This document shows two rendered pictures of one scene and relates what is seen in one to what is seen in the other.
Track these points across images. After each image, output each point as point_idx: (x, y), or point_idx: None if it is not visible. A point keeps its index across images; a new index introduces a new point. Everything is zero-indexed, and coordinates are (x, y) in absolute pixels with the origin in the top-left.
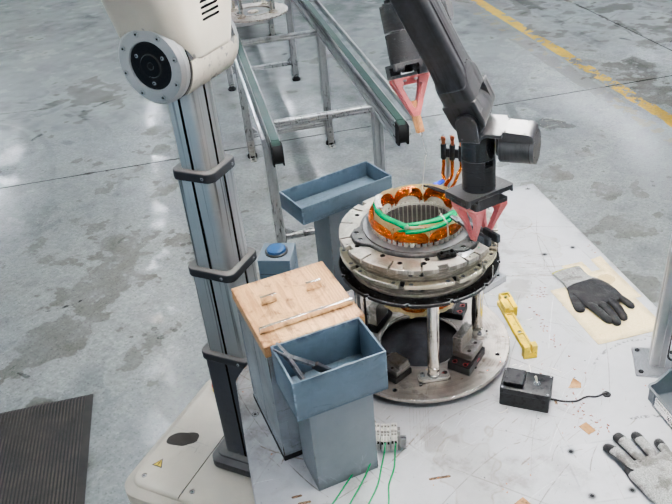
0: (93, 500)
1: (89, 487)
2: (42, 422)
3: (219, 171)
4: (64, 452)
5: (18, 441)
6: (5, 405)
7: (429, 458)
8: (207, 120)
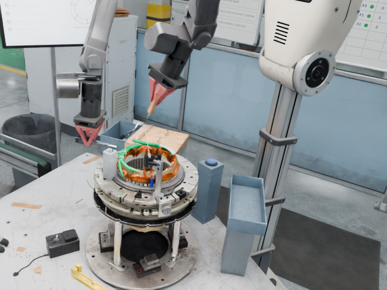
0: (288, 283)
1: (298, 286)
2: (360, 288)
3: (262, 133)
4: (329, 286)
5: (349, 275)
6: (385, 283)
7: (88, 205)
8: (274, 105)
